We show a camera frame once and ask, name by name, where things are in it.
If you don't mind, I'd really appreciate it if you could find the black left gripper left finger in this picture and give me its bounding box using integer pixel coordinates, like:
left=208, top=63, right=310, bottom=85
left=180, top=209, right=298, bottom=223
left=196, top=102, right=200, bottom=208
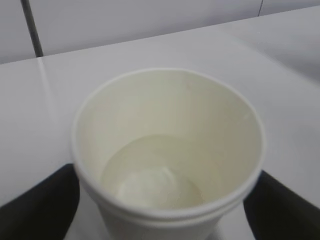
left=0, top=163, right=80, bottom=240

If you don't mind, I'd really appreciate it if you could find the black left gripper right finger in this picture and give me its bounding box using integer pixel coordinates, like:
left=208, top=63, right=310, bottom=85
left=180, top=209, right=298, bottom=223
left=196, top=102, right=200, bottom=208
left=243, top=171, right=320, bottom=240

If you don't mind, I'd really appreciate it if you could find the white paper cup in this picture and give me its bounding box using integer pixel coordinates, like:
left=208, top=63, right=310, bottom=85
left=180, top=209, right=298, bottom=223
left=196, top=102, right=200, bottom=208
left=70, top=68, right=266, bottom=240

